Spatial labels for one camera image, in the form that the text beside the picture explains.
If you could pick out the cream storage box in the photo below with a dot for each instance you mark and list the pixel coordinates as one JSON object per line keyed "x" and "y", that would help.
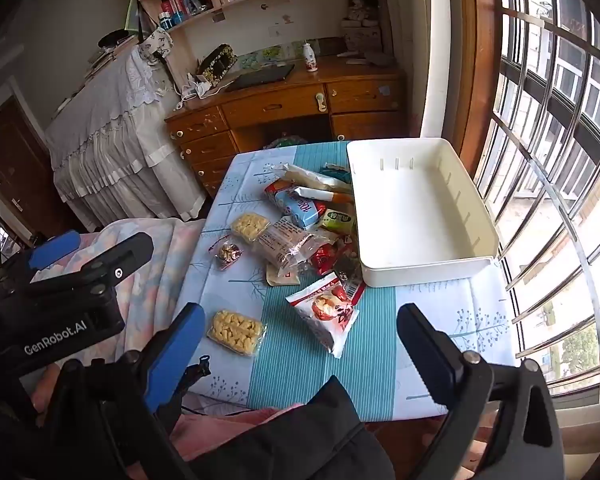
{"x": 362, "y": 37}

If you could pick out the white orange stick packet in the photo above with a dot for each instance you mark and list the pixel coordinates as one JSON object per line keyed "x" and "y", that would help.
{"x": 325, "y": 195}

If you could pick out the grey object on desk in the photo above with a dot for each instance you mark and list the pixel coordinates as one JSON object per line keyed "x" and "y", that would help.
{"x": 380, "y": 58}

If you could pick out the yellow cracker pack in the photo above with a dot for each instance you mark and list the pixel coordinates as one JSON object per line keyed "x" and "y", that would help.
{"x": 250, "y": 226}
{"x": 235, "y": 332}

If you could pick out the small red packet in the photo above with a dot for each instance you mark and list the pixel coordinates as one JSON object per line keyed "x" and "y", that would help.
{"x": 325, "y": 259}

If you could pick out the plush doll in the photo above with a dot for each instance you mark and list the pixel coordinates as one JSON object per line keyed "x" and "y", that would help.
{"x": 361, "y": 7}

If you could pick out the dark floral pencil case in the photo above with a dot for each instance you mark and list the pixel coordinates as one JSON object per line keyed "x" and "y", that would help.
{"x": 217, "y": 64}

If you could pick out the green printed sheet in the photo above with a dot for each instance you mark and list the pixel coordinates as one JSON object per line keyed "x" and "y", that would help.
{"x": 265, "y": 54}

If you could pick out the tan cracker packet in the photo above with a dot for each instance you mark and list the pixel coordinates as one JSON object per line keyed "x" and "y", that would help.
{"x": 280, "y": 278}

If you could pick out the green snack packet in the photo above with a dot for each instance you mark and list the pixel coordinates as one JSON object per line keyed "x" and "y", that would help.
{"x": 337, "y": 220}

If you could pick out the black laptop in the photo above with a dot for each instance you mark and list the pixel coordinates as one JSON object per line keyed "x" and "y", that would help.
{"x": 260, "y": 77}

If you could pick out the white drawer child lock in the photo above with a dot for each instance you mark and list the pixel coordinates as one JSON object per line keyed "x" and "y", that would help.
{"x": 322, "y": 102}

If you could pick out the wooden window frame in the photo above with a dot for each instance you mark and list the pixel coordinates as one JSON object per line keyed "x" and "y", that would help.
{"x": 480, "y": 60}

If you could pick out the window with metal grille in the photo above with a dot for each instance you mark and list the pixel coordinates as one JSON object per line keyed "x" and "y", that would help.
{"x": 555, "y": 110}

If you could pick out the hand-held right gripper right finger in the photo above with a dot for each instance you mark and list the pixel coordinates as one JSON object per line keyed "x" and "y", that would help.
{"x": 432, "y": 355}

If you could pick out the green plastic bag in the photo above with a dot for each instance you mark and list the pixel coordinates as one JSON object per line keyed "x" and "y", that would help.
{"x": 286, "y": 141}

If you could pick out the brown wooden door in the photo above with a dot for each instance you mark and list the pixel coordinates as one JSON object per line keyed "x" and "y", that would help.
{"x": 10, "y": 170}

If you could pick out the red white snack packet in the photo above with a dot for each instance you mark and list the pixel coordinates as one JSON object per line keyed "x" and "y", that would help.
{"x": 325, "y": 320}

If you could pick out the floral fabric bag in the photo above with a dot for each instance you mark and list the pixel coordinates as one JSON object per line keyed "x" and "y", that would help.
{"x": 157, "y": 42}

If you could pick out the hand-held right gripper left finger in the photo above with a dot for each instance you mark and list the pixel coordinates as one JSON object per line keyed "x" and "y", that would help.
{"x": 172, "y": 355}

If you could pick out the small nut packet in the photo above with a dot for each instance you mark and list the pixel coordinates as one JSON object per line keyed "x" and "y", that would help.
{"x": 228, "y": 252}

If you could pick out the white plastic box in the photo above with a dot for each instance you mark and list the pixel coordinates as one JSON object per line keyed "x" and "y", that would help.
{"x": 420, "y": 210}

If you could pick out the group of colourful books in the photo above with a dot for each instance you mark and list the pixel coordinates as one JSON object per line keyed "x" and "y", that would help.
{"x": 185, "y": 5}

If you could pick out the pink garment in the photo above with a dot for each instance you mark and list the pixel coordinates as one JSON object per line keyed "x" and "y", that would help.
{"x": 215, "y": 427}

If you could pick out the wooden desk with drawers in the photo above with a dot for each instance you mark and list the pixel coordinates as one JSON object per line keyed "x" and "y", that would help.
{"x": 280, "y": 107}

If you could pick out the blue red biscuit pack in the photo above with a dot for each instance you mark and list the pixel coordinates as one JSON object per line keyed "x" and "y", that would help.
{"x": 300, "y": 210}

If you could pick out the pastel blanket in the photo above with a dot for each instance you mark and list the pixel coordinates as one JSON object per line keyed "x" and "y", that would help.
{"x": 150, "y": 260}

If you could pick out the white red cookie packet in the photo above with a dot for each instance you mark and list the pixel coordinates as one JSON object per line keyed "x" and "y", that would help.
{"x": 310, "y": 176}

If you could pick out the clear printed biscuit pack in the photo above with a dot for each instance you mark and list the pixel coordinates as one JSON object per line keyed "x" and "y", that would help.
{"x": 285, "y": 242}

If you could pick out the white bottle red label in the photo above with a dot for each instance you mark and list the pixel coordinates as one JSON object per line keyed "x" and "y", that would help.
{"x": 310, "y": 59}

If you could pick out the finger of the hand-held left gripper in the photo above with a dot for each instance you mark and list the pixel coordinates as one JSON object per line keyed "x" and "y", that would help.
{"x": 55, "y": 250}
{"x": 115, "y": 265}

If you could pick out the white lace cover cloth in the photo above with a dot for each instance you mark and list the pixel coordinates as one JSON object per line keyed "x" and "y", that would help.
{"x": 115, "y": 125}

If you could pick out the crumpled clear wrapper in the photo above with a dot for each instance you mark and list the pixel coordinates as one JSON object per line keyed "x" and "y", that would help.
{"x": 351, "y": 267}

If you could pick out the black jacket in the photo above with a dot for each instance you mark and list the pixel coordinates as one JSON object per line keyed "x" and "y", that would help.
{"x": 320, "y": 435}

